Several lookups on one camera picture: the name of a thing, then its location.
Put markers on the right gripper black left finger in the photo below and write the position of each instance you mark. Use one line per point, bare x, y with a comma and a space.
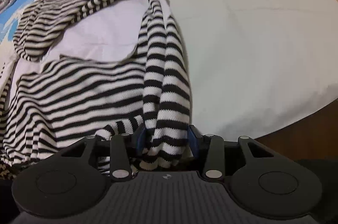
112, 157

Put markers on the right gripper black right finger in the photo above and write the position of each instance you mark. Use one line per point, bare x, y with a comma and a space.
217, 160

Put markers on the black white striped garment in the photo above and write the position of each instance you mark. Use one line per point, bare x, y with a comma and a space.
71, 98

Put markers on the blue white patterned bedsheet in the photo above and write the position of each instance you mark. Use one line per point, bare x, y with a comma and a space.
265, 69

